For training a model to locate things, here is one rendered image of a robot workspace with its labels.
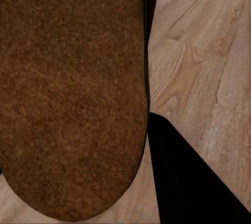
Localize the sandal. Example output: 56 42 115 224
0 0 157 222

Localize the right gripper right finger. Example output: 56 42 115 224
147 112 251 224

